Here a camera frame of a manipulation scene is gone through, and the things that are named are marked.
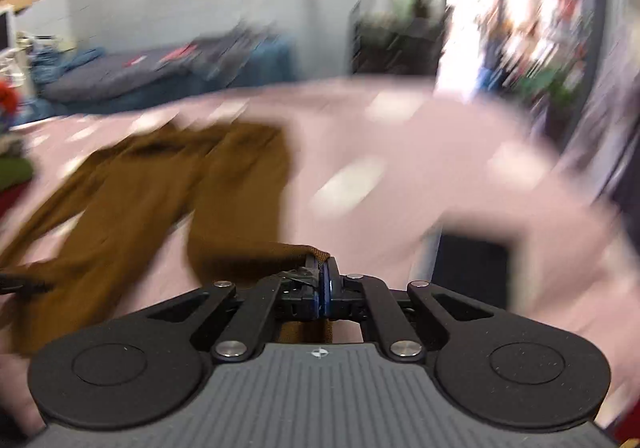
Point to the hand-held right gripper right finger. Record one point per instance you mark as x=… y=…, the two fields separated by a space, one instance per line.
x=329 y=300

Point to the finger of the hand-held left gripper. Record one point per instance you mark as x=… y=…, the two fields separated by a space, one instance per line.
x=25 y=283

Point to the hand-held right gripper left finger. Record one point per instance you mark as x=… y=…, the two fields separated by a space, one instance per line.
x=316 y=300

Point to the brown knit garment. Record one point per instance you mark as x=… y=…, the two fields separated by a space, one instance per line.
x=150 y=188

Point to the dark red knit garment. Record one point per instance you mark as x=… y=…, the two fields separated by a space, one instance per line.
x=7 y=205

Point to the green folded garment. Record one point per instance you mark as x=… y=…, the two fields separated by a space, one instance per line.
x=15 y=172

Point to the grey cream checked cloth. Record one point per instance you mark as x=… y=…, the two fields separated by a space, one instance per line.
x=10 y=142

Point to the pink dotted bed sheet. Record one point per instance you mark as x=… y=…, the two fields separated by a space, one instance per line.
x=400 y=152

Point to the red knit sweater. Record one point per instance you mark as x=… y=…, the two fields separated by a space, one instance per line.
x=7 y=100

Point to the blue crumpled cloth pile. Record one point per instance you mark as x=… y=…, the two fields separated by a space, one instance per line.
x=55 y=62

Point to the black metal shelf rack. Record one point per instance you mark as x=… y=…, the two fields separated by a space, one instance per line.
x=395 y=37

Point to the red cloth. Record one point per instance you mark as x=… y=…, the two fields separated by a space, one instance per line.
x=175 y=52

